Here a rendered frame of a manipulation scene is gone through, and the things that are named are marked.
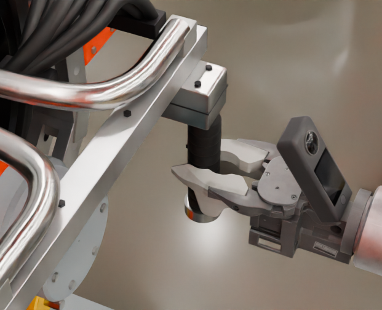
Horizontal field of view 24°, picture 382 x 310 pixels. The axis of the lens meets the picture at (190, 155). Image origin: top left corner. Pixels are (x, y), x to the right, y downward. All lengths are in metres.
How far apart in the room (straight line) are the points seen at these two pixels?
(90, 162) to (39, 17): 0.17
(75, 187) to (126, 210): 1.29
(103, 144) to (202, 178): 0.20
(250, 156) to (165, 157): 1.18
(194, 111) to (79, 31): 0.14
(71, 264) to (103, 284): 1.03
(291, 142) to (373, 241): 0.13
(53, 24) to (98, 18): 0.04
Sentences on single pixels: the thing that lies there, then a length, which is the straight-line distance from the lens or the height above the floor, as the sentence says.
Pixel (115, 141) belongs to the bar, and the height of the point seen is 0.98.
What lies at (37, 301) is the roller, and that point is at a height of 0.53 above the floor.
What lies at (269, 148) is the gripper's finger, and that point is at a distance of 1.00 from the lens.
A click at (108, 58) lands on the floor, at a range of 2.44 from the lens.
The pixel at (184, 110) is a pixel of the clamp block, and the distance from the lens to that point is 0.91.
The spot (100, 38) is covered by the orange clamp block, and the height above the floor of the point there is 0.83.
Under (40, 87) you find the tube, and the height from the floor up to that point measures 1.01.
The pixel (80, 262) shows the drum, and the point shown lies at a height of 0.82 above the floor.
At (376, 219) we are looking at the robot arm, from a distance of 0.92.
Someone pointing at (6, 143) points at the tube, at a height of 1.01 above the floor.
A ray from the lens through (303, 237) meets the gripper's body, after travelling 0.99.
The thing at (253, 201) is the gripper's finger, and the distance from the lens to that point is 0.94.
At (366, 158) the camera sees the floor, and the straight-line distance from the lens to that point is 2.19.
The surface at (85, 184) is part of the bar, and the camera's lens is 0.76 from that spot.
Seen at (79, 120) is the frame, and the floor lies 0.75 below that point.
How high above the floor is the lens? 1.54
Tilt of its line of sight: 45 degrees down
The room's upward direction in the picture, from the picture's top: straight up
